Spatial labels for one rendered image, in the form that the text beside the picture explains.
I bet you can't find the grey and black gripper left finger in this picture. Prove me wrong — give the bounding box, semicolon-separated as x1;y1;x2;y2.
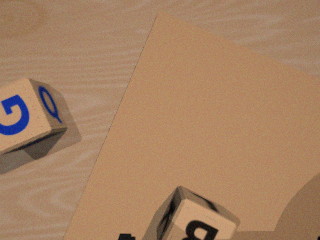
118;233;136;240

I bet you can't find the tan block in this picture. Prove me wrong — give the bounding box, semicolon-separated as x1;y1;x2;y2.
0;77;68;155
157;186;236;240

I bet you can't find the tan mat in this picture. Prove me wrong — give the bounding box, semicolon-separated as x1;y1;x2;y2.
63;11;320;240

